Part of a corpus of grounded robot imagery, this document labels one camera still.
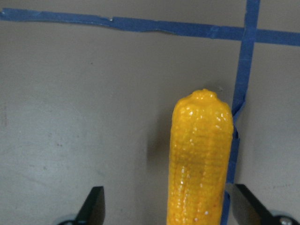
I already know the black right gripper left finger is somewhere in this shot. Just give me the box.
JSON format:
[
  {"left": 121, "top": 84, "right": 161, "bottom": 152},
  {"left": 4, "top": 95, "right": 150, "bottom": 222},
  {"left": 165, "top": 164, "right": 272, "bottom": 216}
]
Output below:
[{"left": 74, "top": 187, "right": 105, "bottom": 225}]

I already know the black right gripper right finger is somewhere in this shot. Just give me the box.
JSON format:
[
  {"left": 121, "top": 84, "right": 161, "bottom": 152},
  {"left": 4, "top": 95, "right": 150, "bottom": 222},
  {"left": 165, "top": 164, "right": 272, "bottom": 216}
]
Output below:
[{"left": 226, "top": 183, "right": 280, "bottom": 225}]

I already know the yellow toy corn cob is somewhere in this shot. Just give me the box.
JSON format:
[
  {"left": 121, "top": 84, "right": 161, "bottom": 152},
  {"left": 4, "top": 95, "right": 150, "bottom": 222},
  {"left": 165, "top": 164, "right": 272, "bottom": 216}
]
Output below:
[{"left": 166, "top": 89, "right": 233, "bottom": 225}]

